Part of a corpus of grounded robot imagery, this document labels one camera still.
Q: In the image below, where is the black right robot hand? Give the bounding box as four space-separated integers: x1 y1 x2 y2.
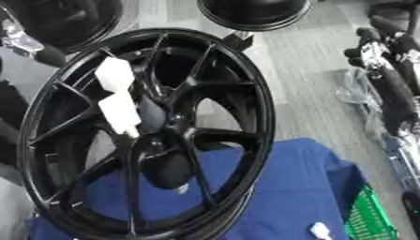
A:
342 14 420 137

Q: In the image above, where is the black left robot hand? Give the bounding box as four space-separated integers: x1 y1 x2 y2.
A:
31 45 71 68

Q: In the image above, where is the black spoked wheel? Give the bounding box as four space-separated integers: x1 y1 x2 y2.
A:
14 27 278 240

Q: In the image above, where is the black wheel stand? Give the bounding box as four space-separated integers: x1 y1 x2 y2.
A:
219 30 256 52

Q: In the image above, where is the clear plastic bag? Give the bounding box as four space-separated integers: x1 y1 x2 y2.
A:
335 67 386 127

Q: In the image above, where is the green plastic basket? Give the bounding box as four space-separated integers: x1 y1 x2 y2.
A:
342 184 402 240

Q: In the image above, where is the black round knob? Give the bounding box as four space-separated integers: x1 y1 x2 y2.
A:
138 150 197 190

